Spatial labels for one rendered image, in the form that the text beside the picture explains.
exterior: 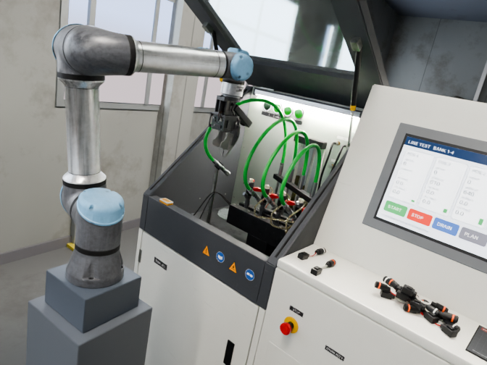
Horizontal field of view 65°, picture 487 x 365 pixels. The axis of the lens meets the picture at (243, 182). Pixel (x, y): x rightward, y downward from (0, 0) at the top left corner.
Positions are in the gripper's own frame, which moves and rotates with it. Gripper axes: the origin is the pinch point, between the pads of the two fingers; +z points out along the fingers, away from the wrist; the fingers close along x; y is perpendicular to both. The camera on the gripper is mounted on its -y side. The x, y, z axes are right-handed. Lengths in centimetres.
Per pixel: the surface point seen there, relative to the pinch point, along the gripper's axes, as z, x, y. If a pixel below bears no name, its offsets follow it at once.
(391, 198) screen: 1, 54, -21
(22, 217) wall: 92, -167, 2
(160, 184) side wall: 22.5, -31.7, 1.0
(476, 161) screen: -17, 72, -25
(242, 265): 32.8, 21.9, 6.5
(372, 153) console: -11, 43, -24
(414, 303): 21, 73, -3
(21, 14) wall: -37, -166, 7
